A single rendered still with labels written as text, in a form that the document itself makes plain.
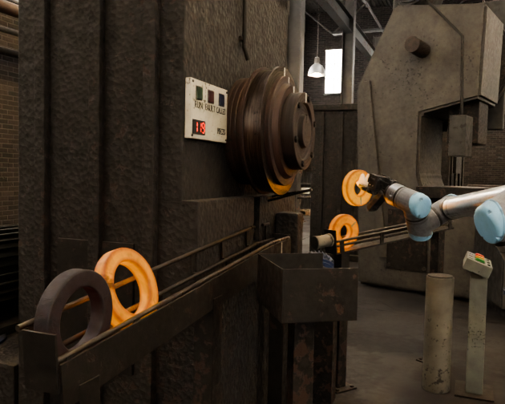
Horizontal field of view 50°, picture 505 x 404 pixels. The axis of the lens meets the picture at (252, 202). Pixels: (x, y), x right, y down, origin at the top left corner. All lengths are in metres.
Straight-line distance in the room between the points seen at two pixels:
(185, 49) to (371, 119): 3.20
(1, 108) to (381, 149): 6.32
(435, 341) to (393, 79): 2.67
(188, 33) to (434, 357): 1.74
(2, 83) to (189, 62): 7.75
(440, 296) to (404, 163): 2.23
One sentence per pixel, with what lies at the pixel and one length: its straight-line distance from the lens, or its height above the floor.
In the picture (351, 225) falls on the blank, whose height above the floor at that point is 0.73.
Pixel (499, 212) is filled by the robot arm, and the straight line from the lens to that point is 1.69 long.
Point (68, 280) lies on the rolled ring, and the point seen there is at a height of 0.75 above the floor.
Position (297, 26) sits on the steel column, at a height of 3.89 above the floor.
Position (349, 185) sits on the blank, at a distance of 2.34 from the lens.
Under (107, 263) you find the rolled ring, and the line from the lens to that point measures 1.22.
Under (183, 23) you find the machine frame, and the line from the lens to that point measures 1.70.
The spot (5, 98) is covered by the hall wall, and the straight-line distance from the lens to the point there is 9.37.
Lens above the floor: 0.96
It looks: 3 degrees down
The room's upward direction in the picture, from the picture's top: 1 degrees clockwise
